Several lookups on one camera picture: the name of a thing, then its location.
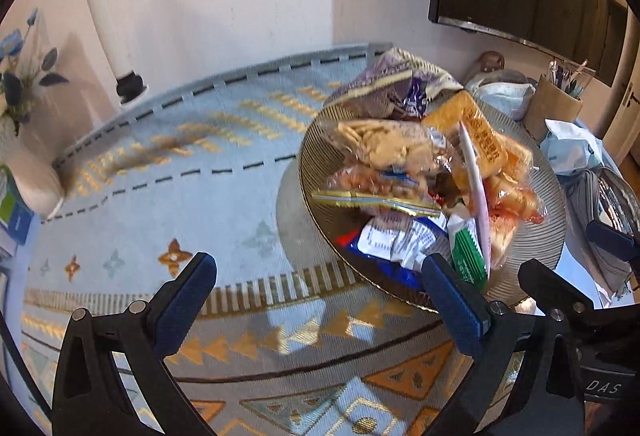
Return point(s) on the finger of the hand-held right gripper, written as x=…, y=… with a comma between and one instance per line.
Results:
x=550, y=286
x=612, y=241

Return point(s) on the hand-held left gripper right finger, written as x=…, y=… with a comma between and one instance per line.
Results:
x=455, y=306

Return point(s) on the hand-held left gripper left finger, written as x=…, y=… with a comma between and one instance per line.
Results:
x=185, y=306

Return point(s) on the amber ribbed glass bowl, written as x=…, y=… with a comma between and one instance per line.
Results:
x=542, y=236

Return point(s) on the green and white packet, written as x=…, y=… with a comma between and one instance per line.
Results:
x=467, y=251

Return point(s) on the blue and white packet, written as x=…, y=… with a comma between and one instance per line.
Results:
x=390, y=241

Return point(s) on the red round bun package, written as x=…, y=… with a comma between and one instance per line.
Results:
x=515, y=201

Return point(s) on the light purple bar packet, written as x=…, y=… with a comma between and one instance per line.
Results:
x=475, y=186

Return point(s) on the yellow fried twist packet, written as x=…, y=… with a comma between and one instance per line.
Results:
x=370, y=202

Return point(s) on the finger biscuits cartoon package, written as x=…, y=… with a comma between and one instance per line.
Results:
x=360, y=181

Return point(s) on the yellow cracker pack with barcode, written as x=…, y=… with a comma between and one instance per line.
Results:
x=480, y=136

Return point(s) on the clear round biscuits bag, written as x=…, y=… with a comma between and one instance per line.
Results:
x=380, y=141

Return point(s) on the purple snack bag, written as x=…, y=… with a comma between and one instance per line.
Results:
x=380, y=86

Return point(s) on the grey striped pouch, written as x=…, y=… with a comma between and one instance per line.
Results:
x=590, y=216

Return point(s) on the white plastic bag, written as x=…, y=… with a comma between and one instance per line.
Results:
x=570, y=146

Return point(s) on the blue patterned woven tablecloth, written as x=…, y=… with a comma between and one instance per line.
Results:
x=200, y=176

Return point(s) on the cardboard pen holder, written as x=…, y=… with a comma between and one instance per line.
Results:
x=550, y=111

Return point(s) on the bunch of pens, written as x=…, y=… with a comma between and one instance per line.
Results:
x=570, y=76

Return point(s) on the blue thin booklet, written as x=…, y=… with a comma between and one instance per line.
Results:
x=22, y=226

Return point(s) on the white pouch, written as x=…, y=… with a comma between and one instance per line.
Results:
x=500, y=91

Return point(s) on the green book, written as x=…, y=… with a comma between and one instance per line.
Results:
x=7, y=206

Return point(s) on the small brown ornament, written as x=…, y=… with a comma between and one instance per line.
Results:
x=490, y=61

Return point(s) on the white ceramic vase with flowers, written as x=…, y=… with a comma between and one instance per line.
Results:
x=20, y=86

